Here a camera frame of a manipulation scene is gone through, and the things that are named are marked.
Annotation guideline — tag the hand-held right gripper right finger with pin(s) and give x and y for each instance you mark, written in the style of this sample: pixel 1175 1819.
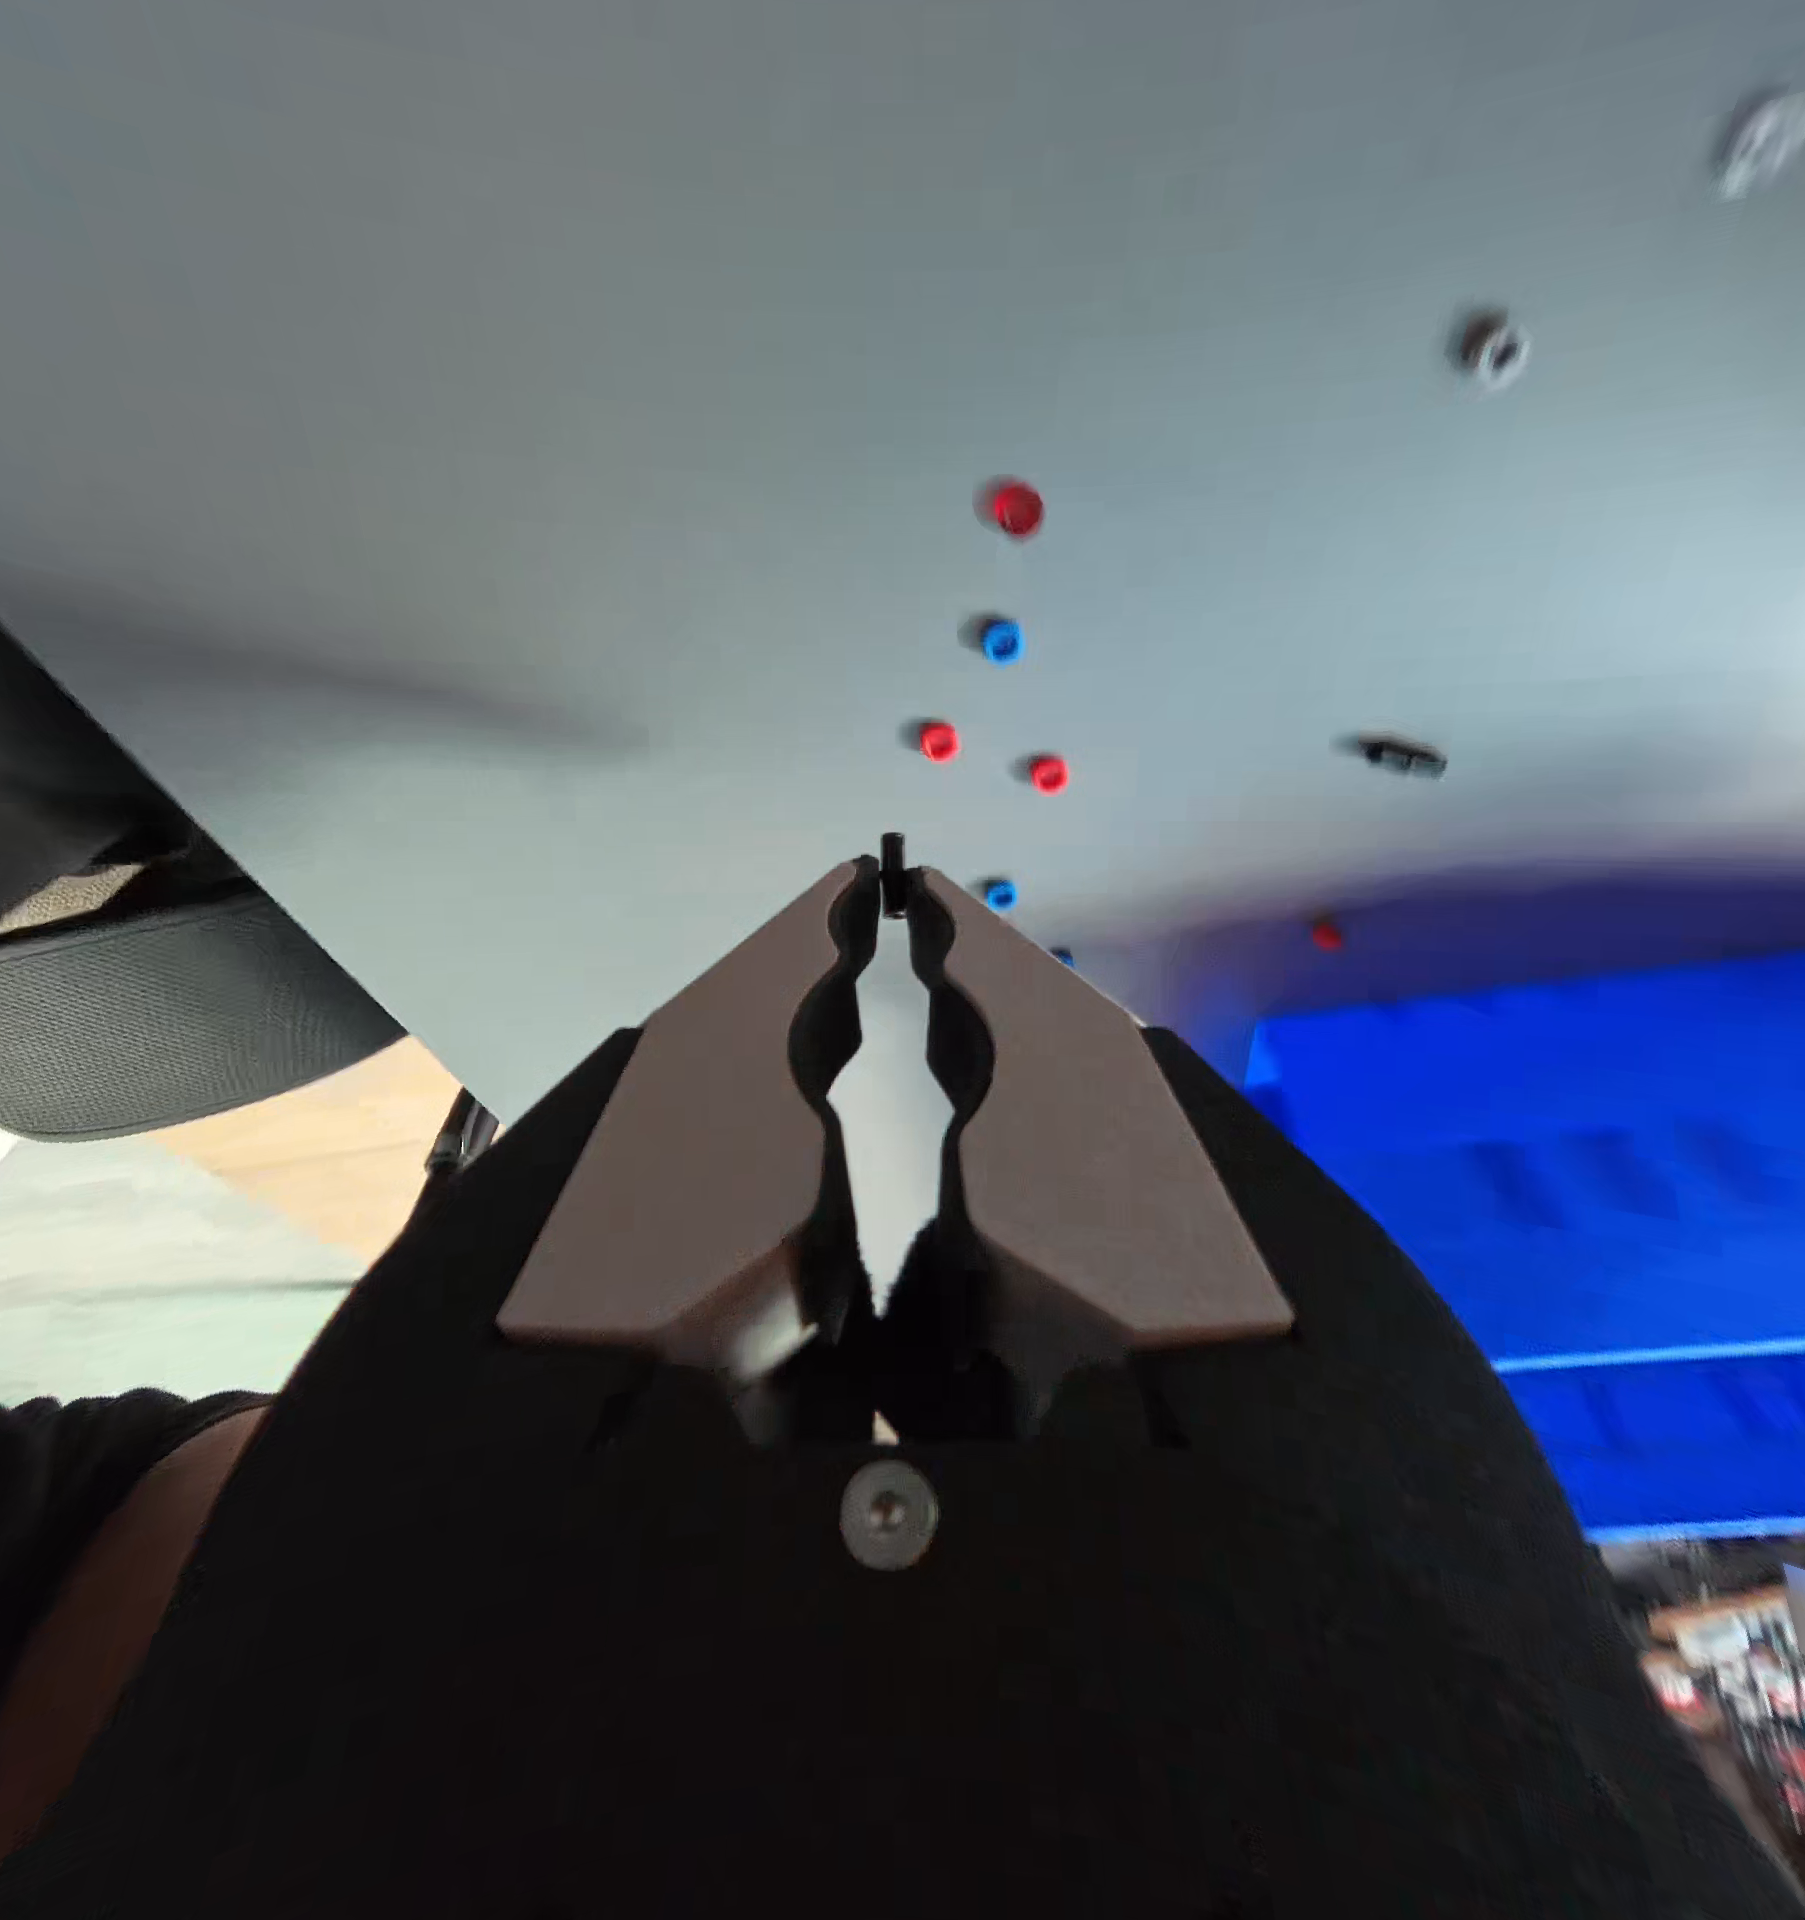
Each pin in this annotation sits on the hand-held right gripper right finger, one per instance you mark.
pixel 1110 1186

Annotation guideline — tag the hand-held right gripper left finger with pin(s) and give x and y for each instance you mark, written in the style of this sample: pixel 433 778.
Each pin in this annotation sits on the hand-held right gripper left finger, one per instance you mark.
pixel 661 1186

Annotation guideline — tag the black lego pin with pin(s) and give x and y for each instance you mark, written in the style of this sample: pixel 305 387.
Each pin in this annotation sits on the black lego pin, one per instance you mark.
pixel 1395 756
pixel 890 870

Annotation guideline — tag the person's right forearm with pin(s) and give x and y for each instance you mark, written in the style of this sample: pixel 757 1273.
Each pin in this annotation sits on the person's right forearm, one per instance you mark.
pixel 77 1693

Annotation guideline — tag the scattered coloured round lego studs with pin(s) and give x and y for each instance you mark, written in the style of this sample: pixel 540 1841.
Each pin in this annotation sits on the scattered coloured round lego studs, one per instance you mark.
pixel 1014 508

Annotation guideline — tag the dark grey round lego stud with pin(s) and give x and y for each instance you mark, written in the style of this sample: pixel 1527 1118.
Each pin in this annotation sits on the dark grey round lego stud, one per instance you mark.
pixel 1488 350

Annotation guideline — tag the clear round lego stud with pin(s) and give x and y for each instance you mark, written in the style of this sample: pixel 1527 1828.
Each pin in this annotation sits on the clear round lego stud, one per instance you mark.
pixel 1764 143

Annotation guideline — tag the black tripod stand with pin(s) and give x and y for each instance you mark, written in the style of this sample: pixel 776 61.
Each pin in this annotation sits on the black tripod stand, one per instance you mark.
pixel 460 1132

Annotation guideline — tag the blue plastic bin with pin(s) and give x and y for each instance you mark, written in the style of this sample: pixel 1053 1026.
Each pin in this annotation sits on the blue plastic bin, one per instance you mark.
pixel 1590 1172

